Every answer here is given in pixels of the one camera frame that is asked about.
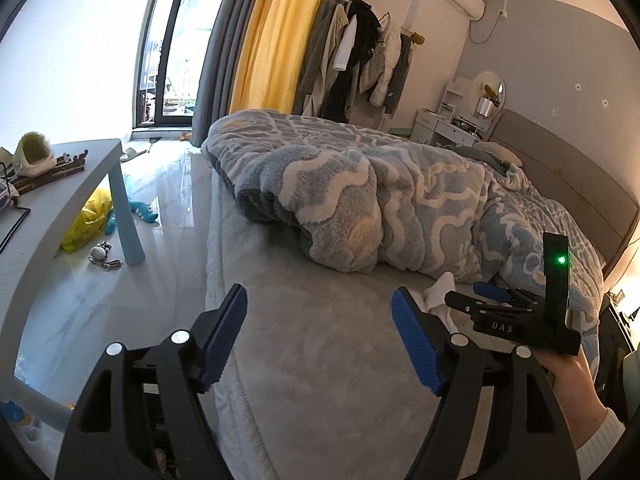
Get white side table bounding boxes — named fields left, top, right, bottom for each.
left=0, top=138, right=146, bottom=434

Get white hanging shirt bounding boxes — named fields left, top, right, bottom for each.
left=332, top=13, right=359, bottom=72

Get white sock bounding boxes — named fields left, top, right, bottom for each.
left=419, top=271, right=457, bottom=322

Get grey hanging garment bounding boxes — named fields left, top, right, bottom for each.
left=384, top=34, right=414, bottom=114

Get yellow curtain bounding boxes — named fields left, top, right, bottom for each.
left=228, top=0, right=337, bottom=117

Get black hanging jacket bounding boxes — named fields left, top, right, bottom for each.
left=324, top=0, right=384, bottom=122

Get small toy with keys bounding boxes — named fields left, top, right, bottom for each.
left=87, top=241, right=124, bottom=272

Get dark nightstand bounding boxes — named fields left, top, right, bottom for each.
left=599, top=291, right=640, bottom=413

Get grey pillow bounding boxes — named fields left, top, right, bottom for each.
left=472, top=140, right=524, bottom=168

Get grey headboard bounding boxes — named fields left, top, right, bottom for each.
left=487, top=107, right=640, bottom=282

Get yellow plastic bag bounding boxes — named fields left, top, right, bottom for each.
left=59, top=187, right=114, bottom=254

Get glass balcony door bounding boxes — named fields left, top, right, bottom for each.
left=131, top=0, right=223, bottom=132

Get brown wooden hangers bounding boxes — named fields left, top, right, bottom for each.
left=14, top=149, right=91, bottom=197

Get black wire rack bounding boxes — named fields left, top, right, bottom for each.
left=0, top=159, right=32, bottom=253

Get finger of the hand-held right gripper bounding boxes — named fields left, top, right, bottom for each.
left=445, top=293, right=521, bottom=318
left=472, top=281, right=544, bottom=311

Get person's right forearm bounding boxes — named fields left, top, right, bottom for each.
left=575, top=406, right=628, bottom=480

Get white dresser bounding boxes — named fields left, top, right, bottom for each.
left=409, top=79, right=482, bottom=149

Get grey curtain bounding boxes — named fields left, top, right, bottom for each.
left=192, top=0, right=274, bottom=147

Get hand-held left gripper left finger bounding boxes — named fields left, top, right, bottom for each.
left=54, top=284, right=249, bottom=480

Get blue plush toy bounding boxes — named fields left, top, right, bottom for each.
left=104, top=199, right=160, bottom=237

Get beige hanging coat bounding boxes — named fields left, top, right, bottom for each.
left=299, top=2, right=347, bottom=119

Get white puffer jacket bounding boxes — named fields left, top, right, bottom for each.
left=359, top=12, right=402, bottom=107

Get round vanity mirror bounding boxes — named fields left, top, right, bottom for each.
left=470, top=70, right=507, bottom=122

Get blue patterned fleece blanket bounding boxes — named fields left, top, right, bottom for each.
left=202, top=108, right=604, bottom=377

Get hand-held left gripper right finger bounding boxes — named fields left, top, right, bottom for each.
left=391, top=286, right=581, bottom=480

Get person's right hand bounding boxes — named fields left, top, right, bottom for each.
left=537, top=346, right=609, bottom=451

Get grey bed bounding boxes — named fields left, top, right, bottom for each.
left=204, top=172, right=607, bottom=480

